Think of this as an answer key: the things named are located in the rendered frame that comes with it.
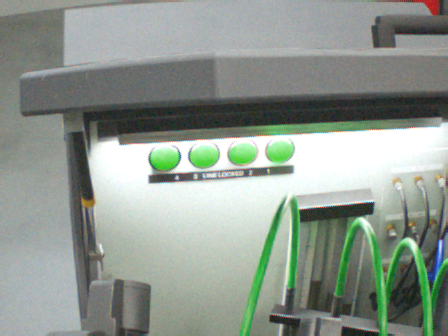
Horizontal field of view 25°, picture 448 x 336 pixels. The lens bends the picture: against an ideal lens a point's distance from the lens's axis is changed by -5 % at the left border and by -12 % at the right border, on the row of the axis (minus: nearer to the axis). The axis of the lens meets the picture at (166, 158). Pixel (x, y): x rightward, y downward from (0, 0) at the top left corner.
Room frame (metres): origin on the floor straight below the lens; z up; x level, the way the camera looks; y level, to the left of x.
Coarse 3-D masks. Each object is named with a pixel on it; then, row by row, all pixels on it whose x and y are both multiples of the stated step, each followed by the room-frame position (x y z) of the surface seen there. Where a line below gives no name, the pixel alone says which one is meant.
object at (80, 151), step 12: (72, 132) 1.13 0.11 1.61; (84, 132) 1.14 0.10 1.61; (84, 144) 1.14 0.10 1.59; (84, 156) 1.15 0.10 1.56; (84, 168) 1.16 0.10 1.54; (84, 180) 1.18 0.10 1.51; (84, 192) 1.19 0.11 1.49; (84, 204) 1.20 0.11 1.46; (96, 228) 1.24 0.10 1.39; (96, 240) 1.26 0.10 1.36; (96, 252) 1.28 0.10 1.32
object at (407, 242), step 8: (408, 240) 1.23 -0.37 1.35; (400, 248) 1.26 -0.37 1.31; (416, 248) 1.20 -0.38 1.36; (400, 256) 1.28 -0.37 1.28; (416, 256) 1.18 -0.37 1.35; (392, 264) 1.29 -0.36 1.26; (416, 264) 1.17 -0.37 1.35; (424, 264) 1.16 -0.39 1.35; (392, 272) 1.29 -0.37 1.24; (424, 272) 1.15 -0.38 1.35; (392, 280) 1.29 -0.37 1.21; (424, 280) 1.13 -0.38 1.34; (424, 288) 1.12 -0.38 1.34; (424, 296) 1.11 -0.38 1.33; (424, 304) 1.10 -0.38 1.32; (424, 312) 1.09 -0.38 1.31; (424, 320) 1.09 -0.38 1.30; (432, 320) 1.08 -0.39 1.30; (424, 328) 1.08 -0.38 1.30; (432, 328) 1.07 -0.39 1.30
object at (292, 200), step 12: (288, 192) 1.28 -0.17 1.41; (276, 216) 1.20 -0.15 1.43; (276, 228) 1.17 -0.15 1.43; (264, 240) 1.16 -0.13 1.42; (264, 252) 1.14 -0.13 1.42; (264, 264) 1.12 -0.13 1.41; (288, 276) 1.37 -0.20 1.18; (252, 288) 1.09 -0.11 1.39; (288, 288) 1.36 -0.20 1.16; (252, 300) 1.07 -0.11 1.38; (252, 312) 1.06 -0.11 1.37
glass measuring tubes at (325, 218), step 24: (336, 192) 1.45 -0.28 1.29; (360, 192) 1.45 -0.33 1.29; (312, 216) 1.41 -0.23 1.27; (336, 216) 1.42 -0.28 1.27; (360, 216) 1.43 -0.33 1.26; (312, 240) 1.44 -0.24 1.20; (336, 240) 1.43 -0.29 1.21; (360, 240) 1.43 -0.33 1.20; (288, 264) 1.44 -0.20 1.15; (312, 264) 1.44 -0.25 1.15; (336, 264) 1.43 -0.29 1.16; (360, 264) 1.45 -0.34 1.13; (312, 288) 1.43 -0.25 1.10
